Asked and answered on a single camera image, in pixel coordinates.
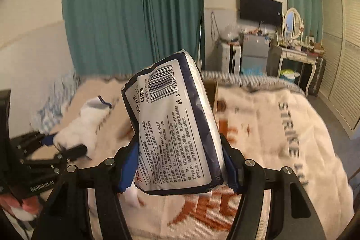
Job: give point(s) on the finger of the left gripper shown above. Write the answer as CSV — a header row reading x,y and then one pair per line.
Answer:
x,y
57,163
32,140

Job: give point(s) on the white dressing table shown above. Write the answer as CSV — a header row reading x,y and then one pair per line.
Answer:
x,y
302,57

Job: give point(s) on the blue plastic bags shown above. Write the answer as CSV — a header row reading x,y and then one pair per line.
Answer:
x,y
257,71

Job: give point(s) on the navy white tissue pack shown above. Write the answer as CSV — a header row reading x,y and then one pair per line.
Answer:
x,y
179,144

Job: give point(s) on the large teal curtain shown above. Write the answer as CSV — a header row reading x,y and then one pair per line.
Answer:
x,y
110,37

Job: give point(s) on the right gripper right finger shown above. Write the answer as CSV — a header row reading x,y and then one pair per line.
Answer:
x,y
273,204

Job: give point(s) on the blue checkered bedding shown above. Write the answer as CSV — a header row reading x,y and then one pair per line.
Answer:
x,y
57,100

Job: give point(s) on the oval vanity mirror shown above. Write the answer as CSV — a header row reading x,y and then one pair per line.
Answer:
x,y
292,24

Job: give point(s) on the white sock with black band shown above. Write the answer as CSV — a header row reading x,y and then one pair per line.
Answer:
x,y
83,129

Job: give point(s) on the grey mini fridge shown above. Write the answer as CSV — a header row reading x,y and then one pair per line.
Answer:
x,y
254,52

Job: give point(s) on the black wall television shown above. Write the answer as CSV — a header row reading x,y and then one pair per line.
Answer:
x,y
262,11

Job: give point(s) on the cream printed blanket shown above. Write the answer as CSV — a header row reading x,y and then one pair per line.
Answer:
x,y
268,120

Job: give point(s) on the white suitcase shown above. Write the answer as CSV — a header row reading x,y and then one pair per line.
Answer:
x,y
229,58

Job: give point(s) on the blue waste basket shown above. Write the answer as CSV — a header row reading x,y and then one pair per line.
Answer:
x,y
289,75

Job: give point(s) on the open cardboard box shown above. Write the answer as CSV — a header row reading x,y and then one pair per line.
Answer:
x,y
211,89

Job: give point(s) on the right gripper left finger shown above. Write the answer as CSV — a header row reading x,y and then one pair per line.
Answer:
x,y
85,201

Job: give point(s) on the cream louvered wardrobe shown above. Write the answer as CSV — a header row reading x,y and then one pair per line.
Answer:
x,y
340,85

